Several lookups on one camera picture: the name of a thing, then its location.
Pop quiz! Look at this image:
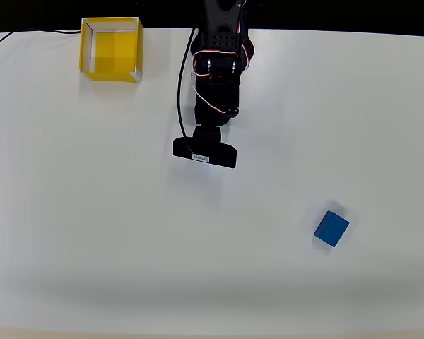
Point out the black webcam with white label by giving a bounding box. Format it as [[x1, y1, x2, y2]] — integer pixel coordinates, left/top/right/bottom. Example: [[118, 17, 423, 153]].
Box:
[[172, 136, 238, 169]]

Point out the blue block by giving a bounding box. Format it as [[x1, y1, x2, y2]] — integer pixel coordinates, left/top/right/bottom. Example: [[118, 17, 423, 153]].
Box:
[[312, 210, 351, 248]]

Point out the yellow cardboard box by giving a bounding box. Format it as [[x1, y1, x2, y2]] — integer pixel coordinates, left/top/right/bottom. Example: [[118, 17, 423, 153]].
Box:
[[78, 16, 144, 85]]

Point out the black webcam cable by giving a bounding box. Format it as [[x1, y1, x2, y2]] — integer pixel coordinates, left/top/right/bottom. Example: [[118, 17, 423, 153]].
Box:
[[177, 27, 199, 156]]

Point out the thin black cable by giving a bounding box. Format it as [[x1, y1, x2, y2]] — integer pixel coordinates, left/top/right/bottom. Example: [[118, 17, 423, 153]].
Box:
[[0, 27, 82, 50]]

